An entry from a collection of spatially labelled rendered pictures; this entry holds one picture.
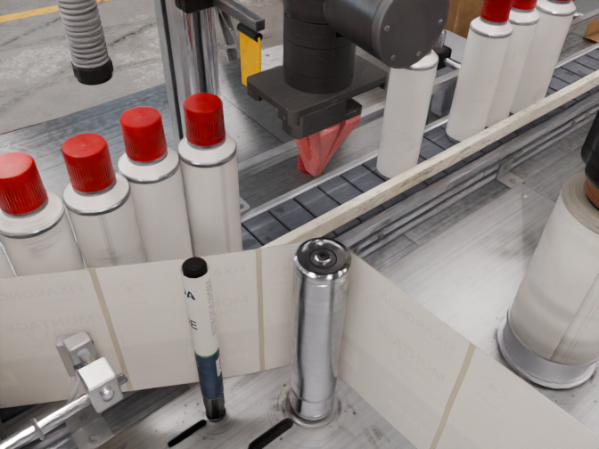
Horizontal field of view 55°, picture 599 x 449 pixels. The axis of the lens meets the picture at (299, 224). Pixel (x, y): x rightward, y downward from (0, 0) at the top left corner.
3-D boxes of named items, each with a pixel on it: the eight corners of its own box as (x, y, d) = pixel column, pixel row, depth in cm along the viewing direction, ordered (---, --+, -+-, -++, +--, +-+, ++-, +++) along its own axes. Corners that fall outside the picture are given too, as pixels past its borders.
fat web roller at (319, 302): (307, 440, 48) (318, 293, 35) (274, 401, 50) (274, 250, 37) (348, 410, 50) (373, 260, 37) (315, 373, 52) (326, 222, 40)
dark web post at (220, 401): (212, 427, 48) (189, 278, 36) (201, 412, 49) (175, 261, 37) (230, 415, 49) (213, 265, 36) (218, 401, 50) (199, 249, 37)
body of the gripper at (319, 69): (388, 93, 48) (401, 7, 43) (291, 134, 44) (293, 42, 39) (338, 63, 52) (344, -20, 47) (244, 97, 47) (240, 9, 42)
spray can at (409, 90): (396, 188, 72) (423, 31, 58) (367, 167, 75) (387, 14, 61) (423, 173, 75) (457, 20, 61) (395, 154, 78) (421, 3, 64)
